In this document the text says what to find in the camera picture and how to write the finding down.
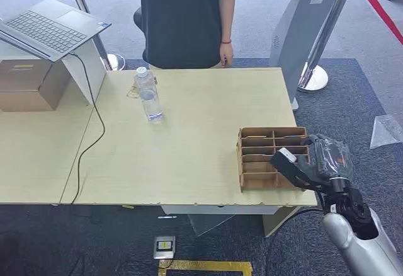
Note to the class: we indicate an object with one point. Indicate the yellow floor tape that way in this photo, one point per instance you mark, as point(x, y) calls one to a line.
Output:
point(204, 265)

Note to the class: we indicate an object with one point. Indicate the red barrier belt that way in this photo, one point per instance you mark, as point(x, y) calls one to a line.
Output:
point(377, 9)

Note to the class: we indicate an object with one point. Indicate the grey laptop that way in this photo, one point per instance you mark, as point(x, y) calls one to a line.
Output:
point(47, 30)

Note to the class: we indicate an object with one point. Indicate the light wooden desk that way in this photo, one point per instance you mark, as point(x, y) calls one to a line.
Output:
point(195, 140)
point(38, 153)

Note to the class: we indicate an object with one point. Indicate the white laptop stand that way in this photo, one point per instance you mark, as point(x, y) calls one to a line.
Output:
point(90, 71)

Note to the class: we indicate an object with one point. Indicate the brown cardboard box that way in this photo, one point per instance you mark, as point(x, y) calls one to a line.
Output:
point(25, 84)

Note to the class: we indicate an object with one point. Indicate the chrome stanchion post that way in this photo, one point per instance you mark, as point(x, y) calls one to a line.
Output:
point(115, 62)
point(315, 78)

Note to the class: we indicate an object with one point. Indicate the person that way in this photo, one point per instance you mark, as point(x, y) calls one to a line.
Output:
point(183, 19)

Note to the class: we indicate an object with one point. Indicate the wooden card organizer box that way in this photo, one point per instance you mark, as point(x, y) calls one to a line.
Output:
point(258, 165)

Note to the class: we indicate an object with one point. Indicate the black office chair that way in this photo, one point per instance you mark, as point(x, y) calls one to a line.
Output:
point(137, 18)

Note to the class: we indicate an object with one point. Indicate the clear plastic water bottle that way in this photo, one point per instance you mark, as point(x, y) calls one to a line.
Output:
point(149, 96)

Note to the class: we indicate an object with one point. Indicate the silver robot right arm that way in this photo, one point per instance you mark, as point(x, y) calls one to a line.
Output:
point(355, 232)

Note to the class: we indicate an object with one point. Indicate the silver floor socket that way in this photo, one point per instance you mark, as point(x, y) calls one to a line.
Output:
point(164, 247)

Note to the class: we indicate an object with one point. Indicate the grey kiosk stand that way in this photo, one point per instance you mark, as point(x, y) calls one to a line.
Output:
point(299, 36)

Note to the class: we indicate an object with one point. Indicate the clear plastic bag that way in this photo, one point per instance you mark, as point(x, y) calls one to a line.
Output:
point(386, 131)

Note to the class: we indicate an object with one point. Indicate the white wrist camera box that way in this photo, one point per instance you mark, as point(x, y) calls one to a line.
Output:
point(287, 155)

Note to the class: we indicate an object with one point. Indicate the person's left hand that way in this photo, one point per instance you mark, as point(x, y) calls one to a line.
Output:
point(226, 53)

